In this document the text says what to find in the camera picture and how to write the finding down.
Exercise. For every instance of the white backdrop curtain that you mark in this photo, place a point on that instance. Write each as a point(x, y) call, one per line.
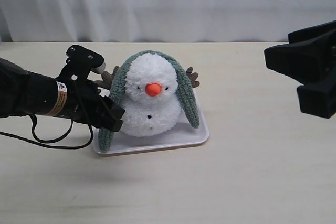
point(159, 20)

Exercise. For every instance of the white plush snowman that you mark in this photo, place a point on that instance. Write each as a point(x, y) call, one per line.
point(149, 103)

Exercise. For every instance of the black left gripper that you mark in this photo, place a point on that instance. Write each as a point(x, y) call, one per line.
point(85, 104)

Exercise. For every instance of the white rectangular tray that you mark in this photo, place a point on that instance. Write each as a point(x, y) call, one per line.
point(180, 136)

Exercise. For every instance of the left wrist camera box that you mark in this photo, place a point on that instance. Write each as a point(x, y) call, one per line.
point(80, 62)

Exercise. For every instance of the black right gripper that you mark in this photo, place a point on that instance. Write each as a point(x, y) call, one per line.
point(308, 57)

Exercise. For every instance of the green knitted scarf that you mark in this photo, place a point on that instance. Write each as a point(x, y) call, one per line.
point(189, 98)

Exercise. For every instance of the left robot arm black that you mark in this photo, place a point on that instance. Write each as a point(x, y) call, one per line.
point(28, 93)

